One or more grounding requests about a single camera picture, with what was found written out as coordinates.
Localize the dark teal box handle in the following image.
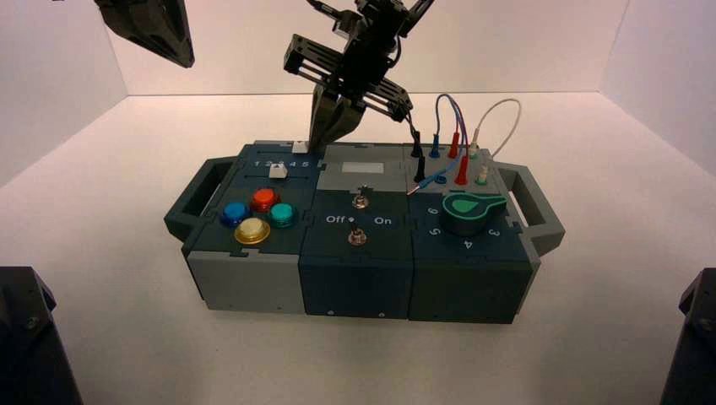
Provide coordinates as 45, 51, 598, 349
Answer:
163, 157, 237, 243

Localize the dark teal modular task box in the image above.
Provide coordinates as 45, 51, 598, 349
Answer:
163, 139, 566, 326

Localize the red jumper cable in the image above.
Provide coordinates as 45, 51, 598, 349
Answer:
442, 94, 469, 161

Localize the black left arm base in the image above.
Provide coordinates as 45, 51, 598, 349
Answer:
0, 266, 84, 405

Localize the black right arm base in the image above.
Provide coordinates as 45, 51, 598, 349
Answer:
659, 267, 716, 405

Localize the teal round push button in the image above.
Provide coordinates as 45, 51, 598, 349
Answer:
266, 203, 299, 230

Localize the light grey display panel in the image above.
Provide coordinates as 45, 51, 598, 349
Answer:
341, 161, 385, 176

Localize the white jumper cable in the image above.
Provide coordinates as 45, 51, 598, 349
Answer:
474, 99, 523, 163

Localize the blue round push button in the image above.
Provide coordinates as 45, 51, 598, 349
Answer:
219, 202, 252, 228

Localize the black jumper cable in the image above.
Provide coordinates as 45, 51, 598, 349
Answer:
406, 111, 427, 163

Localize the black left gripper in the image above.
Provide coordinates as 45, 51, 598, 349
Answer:
94, 0, 196, 70

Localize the green rotary pointer knob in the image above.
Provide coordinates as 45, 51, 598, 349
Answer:
442, 193, 508, 237

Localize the yellow round push button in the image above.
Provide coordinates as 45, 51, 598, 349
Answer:
233, 218, 272, 246

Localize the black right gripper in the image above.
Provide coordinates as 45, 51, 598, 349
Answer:
283, 21, 415, 153

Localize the orange round push button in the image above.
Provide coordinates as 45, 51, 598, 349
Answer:
248, 188, 280, 214

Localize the grey box handle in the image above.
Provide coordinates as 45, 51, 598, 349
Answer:
496, 164, 566, 257

